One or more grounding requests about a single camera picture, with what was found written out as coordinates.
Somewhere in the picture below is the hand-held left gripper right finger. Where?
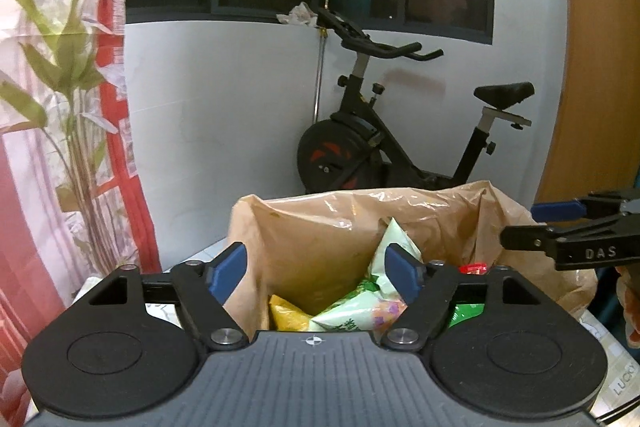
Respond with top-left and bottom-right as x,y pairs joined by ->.
382,243 -> 557,351

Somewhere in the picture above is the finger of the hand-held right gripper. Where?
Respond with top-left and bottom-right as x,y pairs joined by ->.
531,189 -> 640,226
500,216 -> 629,254

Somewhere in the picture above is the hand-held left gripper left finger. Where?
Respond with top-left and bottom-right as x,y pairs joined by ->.
67,241 -> 251,351

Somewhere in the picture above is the plain pale green packet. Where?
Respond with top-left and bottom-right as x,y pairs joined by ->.
367,217 -> 424,299

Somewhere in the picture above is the pale green snack packet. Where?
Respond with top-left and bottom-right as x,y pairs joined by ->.
310,279 -> 407,335

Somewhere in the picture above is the red and green snack packet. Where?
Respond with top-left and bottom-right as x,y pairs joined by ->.
447,262 -> 490,330

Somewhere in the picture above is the yellow snack packet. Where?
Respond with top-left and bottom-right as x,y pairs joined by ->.
269,294 -> 314,334

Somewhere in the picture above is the cardboard box with plastic liner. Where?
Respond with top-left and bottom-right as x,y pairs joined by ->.
227,179 -> 599,344

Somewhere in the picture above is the green checked tablecloth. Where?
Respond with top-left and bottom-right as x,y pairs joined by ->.
70,234 -> 640,421

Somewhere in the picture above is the black exercise bike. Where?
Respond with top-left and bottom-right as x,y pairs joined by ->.
295,7 -> 537,196

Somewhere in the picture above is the wooden door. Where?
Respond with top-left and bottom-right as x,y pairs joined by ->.
533,0 -> 640,208

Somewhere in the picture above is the thin metal rod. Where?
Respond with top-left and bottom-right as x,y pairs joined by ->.
312,0 -> 332,124

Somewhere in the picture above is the floral red curtain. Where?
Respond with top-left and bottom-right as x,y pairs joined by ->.
0,0 -> 162,414

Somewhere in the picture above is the crumpled white tissue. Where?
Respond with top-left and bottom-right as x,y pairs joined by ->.
276,2 -> 320,28

